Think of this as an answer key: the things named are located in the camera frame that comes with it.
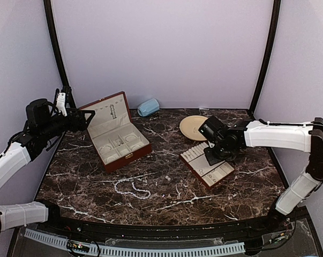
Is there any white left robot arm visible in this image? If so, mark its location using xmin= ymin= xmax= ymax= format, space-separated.
xmin=0 ymin=93 xmax=95 ymax=233

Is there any red earring tray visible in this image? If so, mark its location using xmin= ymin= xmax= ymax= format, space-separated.
xmin=179 ymin=142 xmax=234 ymax=189

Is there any silver bangle front compartment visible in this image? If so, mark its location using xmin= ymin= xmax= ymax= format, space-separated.
xmin=106 ymin=155 xmax=117 ymax=162

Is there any silver bangle right compartment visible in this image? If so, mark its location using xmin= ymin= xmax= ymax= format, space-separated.
xmin=131 ymin=144 xmax=142 ymax=151

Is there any light blue cup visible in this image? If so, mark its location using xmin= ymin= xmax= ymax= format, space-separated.
xmin=137 ymin=98 xmax=160 ymax=117

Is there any silver bangle left compartment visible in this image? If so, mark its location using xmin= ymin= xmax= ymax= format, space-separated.
xmin=99 ymin=144 xmax=112 ymax=153

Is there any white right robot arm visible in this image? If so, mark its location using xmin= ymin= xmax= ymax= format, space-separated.
xmin=198 ymin=116 xmax=323 ymax=232

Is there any red wooden jewelry box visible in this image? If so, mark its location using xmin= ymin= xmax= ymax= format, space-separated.
xmin=81 ymin=92 xmax=152 ymax=173

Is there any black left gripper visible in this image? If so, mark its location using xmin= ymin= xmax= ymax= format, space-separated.
xmin=40 ymin=107 xmax=95 ymax=140

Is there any cream ceramic plate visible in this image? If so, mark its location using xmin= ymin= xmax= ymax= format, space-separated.
xmin=179 ymin=115 xmax=208 ymax=141

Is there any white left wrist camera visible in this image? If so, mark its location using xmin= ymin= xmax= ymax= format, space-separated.
xmin=56 ymin=93 xmax=67 ymax=117

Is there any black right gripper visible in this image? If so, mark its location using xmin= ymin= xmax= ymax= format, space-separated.
xmin=204 ymin=139 xmax=236 ymax=165

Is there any white pearl necklace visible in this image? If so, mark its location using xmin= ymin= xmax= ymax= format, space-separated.
xmin=114 ymin=178 xmax=152 ymax=200

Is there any white slotted cable duct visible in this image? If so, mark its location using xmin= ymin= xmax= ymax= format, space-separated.
xmin=24 ymin=229 xmax=245 ymax=256

